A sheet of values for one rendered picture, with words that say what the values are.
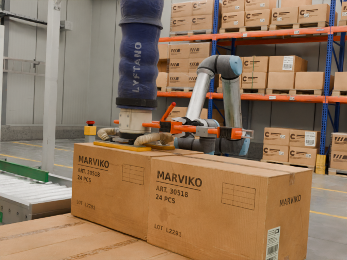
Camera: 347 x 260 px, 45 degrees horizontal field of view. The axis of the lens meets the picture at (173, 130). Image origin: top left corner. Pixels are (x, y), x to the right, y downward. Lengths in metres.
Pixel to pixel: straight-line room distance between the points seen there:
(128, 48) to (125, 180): 0.68
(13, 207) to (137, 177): 0.90
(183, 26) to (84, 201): 8.88
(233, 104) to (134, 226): 1.08
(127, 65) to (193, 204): 0.83
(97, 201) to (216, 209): 0.75
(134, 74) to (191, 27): 8.62
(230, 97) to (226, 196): 1.11
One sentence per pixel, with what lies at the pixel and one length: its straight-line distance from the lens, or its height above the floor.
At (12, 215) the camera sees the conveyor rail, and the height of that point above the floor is 0.50.
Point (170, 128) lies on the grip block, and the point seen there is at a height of 1.08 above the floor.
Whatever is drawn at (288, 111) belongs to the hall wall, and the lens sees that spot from 10.86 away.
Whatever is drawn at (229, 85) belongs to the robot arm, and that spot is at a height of 1.33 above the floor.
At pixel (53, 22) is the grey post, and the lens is 5.92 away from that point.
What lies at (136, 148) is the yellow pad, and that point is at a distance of 2.09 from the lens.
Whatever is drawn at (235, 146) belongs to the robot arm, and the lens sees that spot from 2.89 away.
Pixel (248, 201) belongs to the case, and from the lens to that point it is 1.65.
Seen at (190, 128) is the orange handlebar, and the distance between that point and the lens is 2.01.
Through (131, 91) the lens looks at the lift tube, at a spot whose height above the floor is 1.25.
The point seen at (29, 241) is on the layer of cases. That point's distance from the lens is 2.06.
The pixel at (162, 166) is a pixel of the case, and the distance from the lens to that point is 1.90.
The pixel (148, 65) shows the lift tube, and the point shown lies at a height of 1.39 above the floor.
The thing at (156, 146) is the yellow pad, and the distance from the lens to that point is 2.25.
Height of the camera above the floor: 1.17
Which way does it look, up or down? 3 degrees down
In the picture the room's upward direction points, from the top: 3 degrees clockwise
